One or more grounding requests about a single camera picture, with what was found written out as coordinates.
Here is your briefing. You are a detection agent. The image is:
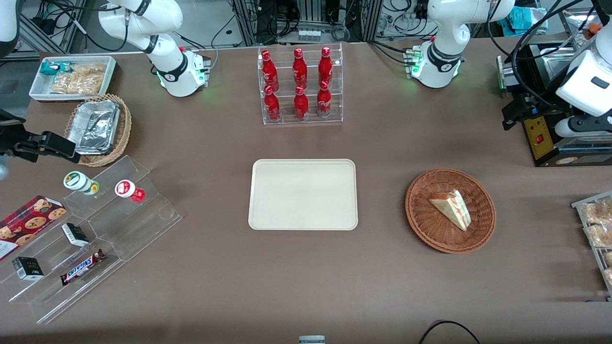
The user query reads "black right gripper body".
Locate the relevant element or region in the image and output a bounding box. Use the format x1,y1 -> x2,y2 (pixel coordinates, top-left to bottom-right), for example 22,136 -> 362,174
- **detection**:
0,111 -> 47,155

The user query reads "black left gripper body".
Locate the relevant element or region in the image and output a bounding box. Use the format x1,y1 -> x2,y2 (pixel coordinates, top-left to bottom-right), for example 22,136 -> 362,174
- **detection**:
530,97 -> 575,123

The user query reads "light wicker basket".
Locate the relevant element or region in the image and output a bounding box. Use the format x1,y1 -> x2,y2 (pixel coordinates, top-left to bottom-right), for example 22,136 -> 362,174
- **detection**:
64,94 -> 132,167

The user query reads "wrapped triangular sandwich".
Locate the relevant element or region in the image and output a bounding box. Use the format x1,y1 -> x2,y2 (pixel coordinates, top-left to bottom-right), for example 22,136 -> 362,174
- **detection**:
428,189 -> 472,232

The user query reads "brown round wicker basket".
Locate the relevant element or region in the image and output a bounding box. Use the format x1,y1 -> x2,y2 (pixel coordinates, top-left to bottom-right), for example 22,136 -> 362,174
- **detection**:
404,168 -> 497,255

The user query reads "beige plastic serving tray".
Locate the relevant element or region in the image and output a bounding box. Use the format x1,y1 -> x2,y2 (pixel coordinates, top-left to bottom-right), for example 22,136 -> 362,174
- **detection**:
248,158 -> 359,231

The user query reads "black machine with yellow panel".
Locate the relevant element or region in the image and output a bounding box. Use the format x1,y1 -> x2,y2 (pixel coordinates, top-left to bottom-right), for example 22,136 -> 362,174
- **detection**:
496,42 -> 612,168

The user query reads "green lid yoghurt cup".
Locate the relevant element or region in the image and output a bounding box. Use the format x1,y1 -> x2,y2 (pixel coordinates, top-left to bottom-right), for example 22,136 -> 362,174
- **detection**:
63,171 -> 100,196

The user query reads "white rectangular plastic bin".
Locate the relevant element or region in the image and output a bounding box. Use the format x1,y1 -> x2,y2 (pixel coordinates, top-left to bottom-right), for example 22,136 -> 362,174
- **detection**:
29,55 -> 117,103

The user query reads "clear bag of crackers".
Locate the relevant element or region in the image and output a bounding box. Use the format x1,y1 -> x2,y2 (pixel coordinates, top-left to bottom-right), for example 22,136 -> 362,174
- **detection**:
72,64 -> 107,77
49,72 -> 104,95

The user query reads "red tartan cookie box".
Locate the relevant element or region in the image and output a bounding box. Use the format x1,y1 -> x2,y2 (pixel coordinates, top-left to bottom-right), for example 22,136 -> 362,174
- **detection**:
0,195 -> 68,261

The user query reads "red lid yoghurt cup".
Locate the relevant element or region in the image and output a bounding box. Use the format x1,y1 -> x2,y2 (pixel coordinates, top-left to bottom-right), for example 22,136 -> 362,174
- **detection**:
115,179 -> 146,204

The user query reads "teal snack packet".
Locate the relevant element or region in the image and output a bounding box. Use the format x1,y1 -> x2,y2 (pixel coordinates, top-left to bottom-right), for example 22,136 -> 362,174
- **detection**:
40,61 -> 73,77

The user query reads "teal plastic bag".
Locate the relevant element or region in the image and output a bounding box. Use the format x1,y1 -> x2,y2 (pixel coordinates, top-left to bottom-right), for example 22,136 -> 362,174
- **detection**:
508,7 -> 547,37

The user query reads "small black carton box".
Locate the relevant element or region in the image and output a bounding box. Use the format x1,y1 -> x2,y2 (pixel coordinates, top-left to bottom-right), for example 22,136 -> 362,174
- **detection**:
12,256 -> 45,281
61,222 -> 90,247

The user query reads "clear acrylic stepped stand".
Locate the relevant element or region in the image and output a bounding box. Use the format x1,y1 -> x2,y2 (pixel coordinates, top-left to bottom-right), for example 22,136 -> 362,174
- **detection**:
0,210 -> 126,325
64,155 -> 183,261

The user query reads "Snickers chocolate bar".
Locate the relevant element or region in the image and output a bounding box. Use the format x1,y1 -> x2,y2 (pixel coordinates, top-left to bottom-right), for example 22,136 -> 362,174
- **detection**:
59,249 -> 106,287

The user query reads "red cola bottle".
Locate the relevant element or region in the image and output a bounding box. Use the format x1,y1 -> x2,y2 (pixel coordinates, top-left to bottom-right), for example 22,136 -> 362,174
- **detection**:
261,50 -> 280,91
316,80 -> 333,118
292,48 -> 308,89
263,85 -> 282,121
318,46 -> 334,88
293,85 -> 310,120

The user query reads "clear acrylic bottle rack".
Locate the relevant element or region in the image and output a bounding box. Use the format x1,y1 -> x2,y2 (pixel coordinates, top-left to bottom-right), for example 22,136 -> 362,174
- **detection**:
257,43 -> 344,126

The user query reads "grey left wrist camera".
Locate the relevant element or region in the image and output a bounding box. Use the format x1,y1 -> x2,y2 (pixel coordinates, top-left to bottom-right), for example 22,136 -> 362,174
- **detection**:
554,116 -> 612,139

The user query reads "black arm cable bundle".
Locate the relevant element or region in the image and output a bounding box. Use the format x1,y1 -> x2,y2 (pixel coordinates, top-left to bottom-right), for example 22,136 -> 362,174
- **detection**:
487,0 -> 599,105

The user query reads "metal wire rack tray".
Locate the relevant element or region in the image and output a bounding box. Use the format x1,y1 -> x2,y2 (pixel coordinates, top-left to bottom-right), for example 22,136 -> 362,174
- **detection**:
571,190 -> 612,303

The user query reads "aluminium frame rack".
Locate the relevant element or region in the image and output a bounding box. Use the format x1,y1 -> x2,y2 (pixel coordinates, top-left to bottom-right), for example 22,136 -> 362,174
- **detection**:
232,0 -> 384,46

